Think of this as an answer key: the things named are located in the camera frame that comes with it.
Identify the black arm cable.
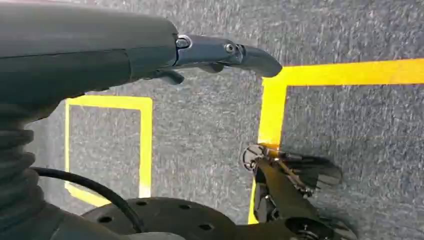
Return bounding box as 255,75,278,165
31,167,147,233

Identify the small yellow floor tape rectangle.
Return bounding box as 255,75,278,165
63,95,154,208

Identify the robot black foot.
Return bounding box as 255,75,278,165
241,143,359,240

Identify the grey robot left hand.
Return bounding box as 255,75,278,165
0,1,283,122

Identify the robot left arm ribbed sleeve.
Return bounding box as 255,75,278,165
0,104,133,240

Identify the large yellow floor tape rectangle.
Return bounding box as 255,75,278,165
247,58,424,225

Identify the black round flange with holes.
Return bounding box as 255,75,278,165
81,197,243,240

